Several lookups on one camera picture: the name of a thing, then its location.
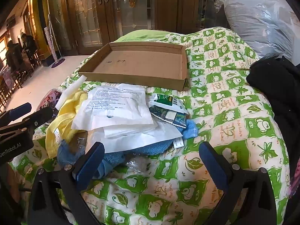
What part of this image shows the wooden glass cabinet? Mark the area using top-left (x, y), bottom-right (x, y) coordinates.
top-left (37, 0), bottom-right (261, 56)

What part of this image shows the white gauze pad packet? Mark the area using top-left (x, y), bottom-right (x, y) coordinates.
top-left (71, 84), bottom-right (154, 131)

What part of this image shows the green patterned quilt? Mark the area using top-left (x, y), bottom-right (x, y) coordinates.
top-left (9, 26), bottom-right (291, 225)

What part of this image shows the clear plastic wrap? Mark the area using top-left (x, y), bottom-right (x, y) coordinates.
top-left (68, 133), bottom-right (147, 171)

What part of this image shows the standing banner sign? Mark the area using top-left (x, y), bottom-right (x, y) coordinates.
top-left (44, 27), bottom-right (65, 68)

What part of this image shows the fairy print zip pouch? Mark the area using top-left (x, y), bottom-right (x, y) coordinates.
top-left (36, 89), bottom-right (62, 111)

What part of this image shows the green white granule sachet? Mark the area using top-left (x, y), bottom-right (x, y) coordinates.
top-left (146, 93), bottom-right (188, 114)

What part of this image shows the person in dark clothes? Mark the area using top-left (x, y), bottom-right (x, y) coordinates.
top-left (21, 33), bottom-right (38, 67)

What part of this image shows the dark blue snack packet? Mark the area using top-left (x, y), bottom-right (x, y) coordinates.
top-left (149, 106), bottom-right (187, 128)

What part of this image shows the yellow towel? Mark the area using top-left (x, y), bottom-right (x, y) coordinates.
top-left (45, 89), bottom-right (88, 158)

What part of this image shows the blue towel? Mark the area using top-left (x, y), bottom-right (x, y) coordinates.
top-left (57, 119), bottom-right (198, 179)

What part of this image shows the black garment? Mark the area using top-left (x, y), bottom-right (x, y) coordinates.
top-left (246, 57), bottom-right (299, 176)

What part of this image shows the clear plastic stuffed bag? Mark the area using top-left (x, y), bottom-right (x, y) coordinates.
top-left (224, 0), bottom-right (299, 66)

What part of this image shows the green pillow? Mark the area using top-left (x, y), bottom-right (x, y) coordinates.
top-left (114, 29), bottom-right (171, 42)

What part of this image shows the shallow cardboard tray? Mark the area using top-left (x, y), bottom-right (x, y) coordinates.
top-left (78, 42), bottom-right (188, 91)

